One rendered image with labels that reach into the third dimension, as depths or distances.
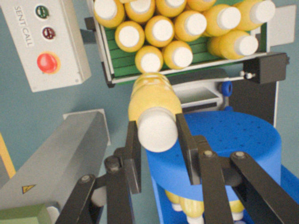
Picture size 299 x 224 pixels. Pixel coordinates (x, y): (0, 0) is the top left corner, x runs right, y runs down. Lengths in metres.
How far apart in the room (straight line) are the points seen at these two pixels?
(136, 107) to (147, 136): 0.04
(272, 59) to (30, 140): 1.67
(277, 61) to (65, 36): 0.49
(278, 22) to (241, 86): 0.84
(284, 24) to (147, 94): 0.62
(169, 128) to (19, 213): 0.61
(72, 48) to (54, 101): 1.27
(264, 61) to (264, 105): 1.09
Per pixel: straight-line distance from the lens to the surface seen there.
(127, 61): 0.63
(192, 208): 0.56
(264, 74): 0.62
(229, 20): 0.48
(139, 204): 2.05
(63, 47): 0.45
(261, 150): 0.43
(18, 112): 1.82
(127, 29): 0.45
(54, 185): 0.87
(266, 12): 0.51
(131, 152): 0.16
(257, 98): 1.64
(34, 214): 0.72
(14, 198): 0.91
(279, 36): 0.79
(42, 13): 0.44
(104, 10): 0.45
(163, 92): 0.24
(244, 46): 0.50
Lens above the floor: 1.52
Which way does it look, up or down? 71 degrees down
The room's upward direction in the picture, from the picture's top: 170 degrees clockwise
